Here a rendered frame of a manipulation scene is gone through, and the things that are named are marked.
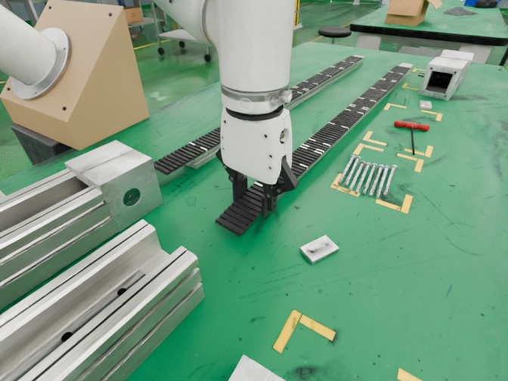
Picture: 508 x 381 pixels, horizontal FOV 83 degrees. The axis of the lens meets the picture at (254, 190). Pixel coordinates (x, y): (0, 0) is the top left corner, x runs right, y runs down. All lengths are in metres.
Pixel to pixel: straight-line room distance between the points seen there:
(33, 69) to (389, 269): 0.81
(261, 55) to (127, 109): 0.55
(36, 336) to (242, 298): 0.22
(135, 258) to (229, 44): 0.26
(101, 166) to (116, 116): 0.33
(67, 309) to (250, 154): 0.27
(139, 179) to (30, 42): 0.45
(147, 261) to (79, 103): 0.45
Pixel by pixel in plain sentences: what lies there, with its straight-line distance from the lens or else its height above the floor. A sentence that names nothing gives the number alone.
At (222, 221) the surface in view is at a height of 0.81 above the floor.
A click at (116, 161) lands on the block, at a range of 0.50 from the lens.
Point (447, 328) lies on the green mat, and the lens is 0.44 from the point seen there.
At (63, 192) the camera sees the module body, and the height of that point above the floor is 0.84.
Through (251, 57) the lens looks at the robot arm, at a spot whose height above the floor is 1.04.
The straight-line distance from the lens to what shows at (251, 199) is 0.47.
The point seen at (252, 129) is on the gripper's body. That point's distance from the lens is 0.37.
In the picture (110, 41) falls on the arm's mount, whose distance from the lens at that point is 0.78.
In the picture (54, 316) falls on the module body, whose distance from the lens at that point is 0.37.
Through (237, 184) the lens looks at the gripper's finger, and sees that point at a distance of 0.46.
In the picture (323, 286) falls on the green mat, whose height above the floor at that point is 0.78.
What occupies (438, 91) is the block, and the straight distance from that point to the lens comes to 1.11.
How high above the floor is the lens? 1.12
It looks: 39 degrees down
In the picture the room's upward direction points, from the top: straight up
